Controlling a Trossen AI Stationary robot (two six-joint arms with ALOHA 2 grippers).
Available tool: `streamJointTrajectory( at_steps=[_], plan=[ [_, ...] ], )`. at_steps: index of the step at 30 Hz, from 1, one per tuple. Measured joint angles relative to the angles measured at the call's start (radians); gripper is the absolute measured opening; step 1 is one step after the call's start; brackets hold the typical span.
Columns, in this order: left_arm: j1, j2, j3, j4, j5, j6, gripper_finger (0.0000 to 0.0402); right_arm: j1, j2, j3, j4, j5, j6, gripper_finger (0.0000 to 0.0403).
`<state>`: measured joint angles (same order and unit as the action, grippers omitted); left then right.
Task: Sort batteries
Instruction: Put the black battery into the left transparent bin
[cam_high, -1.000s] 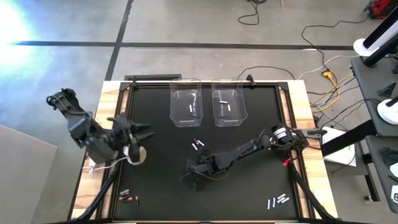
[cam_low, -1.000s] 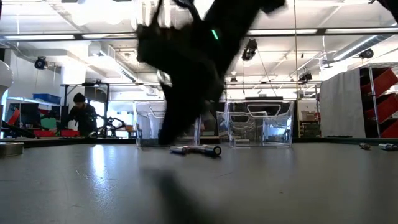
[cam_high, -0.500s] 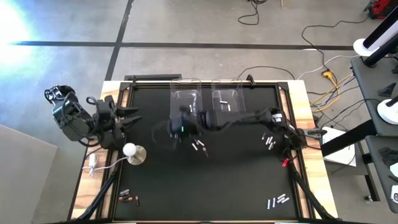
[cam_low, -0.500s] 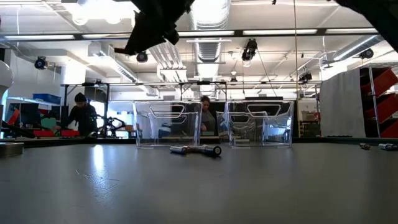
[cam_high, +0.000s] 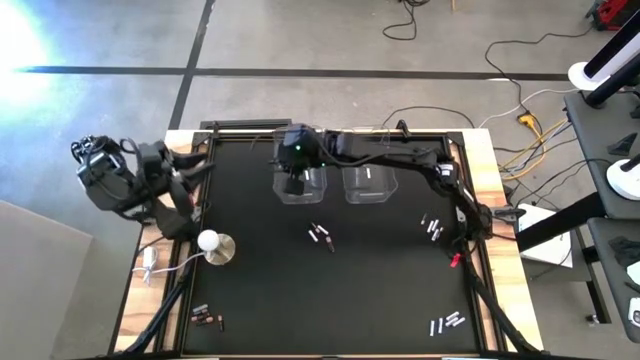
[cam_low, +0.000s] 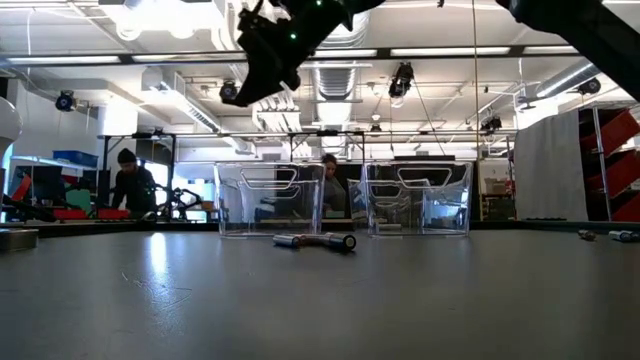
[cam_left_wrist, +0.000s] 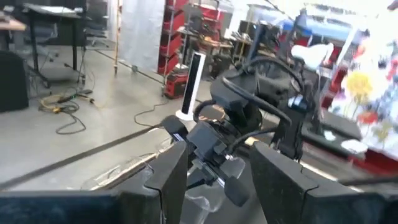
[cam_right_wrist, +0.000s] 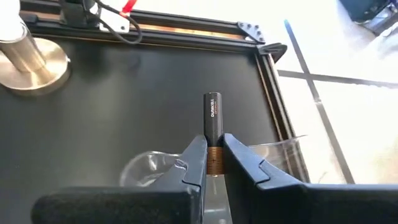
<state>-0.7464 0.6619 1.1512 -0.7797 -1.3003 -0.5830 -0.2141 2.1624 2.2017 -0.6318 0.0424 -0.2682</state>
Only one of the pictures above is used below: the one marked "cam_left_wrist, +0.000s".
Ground wooden tabletop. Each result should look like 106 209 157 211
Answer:
0 14 27 32

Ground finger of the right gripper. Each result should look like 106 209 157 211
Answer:
223 174 251 208
185 167 208 189

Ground cluttered workbench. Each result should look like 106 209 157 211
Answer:
183 18 249 78

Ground black cabinet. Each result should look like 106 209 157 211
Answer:
0 50 29 113

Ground blue tarp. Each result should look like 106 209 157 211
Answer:
281 14 354 43

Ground white black tower fan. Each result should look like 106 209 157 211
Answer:
175 51 206 121

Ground long black floor cable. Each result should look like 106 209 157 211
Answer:
133 96 171 128

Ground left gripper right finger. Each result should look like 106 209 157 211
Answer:
249 141 398 224

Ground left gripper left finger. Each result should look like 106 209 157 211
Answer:
0 141 189 224

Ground black desk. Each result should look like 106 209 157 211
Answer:
23 2 88 90

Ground dark side table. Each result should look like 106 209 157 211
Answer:
300 108 377 158

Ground colourful flower banner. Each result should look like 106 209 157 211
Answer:
328 29 398 150

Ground white round base device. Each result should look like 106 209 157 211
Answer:
290 42 335 70

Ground red cart base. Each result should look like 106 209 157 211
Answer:
349 148 398 177

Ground yellow cable pile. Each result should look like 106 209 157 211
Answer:
37 89 96 114

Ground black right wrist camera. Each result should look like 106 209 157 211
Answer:
160 114 190 142

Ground wooden pole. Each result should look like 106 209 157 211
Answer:
113 0 121 75

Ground red toolbox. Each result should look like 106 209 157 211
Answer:
164 72 188 100

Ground white curtain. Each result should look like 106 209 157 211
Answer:
119 0 166 73

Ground small white object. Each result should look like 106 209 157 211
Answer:
340 139 369 155
322 129 337 141

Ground black looped floor cable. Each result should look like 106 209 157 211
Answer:
55 104 87 135

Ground black office chair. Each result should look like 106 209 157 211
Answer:
83 0 110 49

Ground red shelving unit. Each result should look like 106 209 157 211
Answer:
157 0 224 77

